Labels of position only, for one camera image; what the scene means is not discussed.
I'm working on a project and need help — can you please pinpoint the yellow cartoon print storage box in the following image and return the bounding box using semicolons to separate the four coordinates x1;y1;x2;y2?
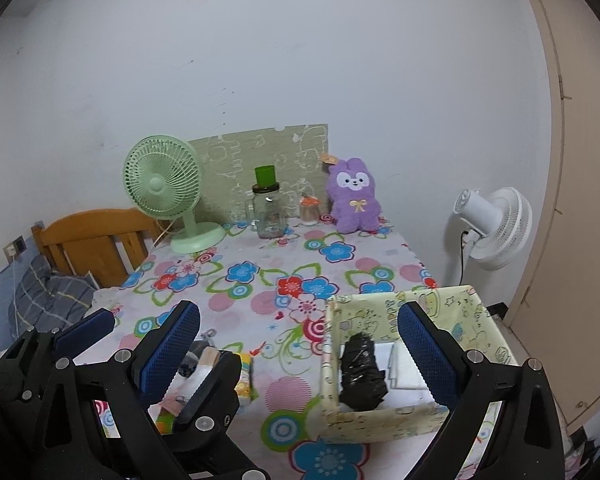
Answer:
320;285;518;443

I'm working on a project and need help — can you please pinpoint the white standing fan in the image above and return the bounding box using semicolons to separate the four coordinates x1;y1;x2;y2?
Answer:
454;186;533;273

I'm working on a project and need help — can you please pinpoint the beige wardrobe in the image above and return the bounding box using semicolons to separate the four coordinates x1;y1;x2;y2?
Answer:
505;0;600;433

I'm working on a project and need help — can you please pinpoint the glass mug jar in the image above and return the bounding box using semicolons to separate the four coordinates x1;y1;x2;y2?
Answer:
245;184;287;239

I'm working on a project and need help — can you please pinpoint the white fan cord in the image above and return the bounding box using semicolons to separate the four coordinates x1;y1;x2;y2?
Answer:
152;219;175;251

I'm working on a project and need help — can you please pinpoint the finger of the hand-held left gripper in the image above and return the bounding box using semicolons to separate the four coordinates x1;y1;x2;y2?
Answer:
54;307;117;359
172;350;272;480

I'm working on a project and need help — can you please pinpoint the grey plaid bedding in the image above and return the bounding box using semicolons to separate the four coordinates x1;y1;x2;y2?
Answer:
7;255;98;338

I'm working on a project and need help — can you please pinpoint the floral printed tablecloth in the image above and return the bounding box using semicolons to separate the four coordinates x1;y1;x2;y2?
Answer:
72;215;521;480

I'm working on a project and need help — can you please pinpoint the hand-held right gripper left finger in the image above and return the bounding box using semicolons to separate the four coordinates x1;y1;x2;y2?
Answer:
30;300;203;480

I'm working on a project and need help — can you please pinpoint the green desk fan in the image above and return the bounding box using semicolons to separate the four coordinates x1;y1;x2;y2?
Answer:
123;135;227;255

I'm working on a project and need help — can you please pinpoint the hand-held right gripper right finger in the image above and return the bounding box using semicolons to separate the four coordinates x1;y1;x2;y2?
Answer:
397;300;566;480

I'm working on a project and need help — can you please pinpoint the small jar with orange lid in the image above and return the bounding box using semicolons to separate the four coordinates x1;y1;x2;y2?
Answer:
300;195;322;226

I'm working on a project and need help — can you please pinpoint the wall socket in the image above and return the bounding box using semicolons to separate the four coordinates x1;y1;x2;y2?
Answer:
5;236;27;263

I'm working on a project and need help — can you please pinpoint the wooden headboard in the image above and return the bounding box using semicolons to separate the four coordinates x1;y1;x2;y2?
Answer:
31;207;171;289

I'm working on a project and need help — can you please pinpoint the black fan cable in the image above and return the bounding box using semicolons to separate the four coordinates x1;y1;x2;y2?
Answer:
459;230;470;287

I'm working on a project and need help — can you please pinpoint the green patterned board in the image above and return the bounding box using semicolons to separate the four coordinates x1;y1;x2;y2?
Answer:
187;122;329;226

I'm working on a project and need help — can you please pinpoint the white flat pack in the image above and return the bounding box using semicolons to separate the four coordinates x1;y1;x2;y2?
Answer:
386;342;431;391

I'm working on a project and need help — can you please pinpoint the green white tissue pack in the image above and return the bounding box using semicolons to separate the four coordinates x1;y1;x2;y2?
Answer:
232;352;257;403

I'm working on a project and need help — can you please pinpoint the black plastic bag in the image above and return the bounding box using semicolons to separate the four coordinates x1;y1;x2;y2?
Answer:
339;331;390;411

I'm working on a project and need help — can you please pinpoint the purple plush rabbit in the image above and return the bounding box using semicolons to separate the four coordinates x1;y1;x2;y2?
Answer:
322;156;383;235

